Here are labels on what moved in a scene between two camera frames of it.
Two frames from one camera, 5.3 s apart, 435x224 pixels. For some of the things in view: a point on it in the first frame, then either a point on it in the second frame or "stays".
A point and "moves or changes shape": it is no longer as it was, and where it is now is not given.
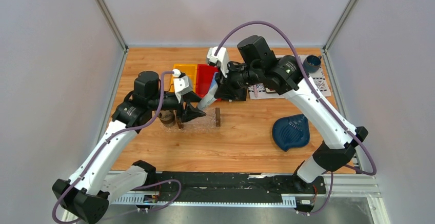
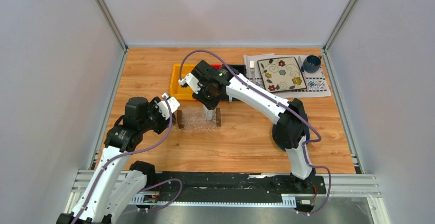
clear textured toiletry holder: (212, 119) stays
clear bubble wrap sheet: (207, 122) stays
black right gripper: (226, 83) to (211, 104)
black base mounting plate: (202, 186) stays
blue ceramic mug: (312, 63) stays
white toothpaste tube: (209, 99) moves or changes shape
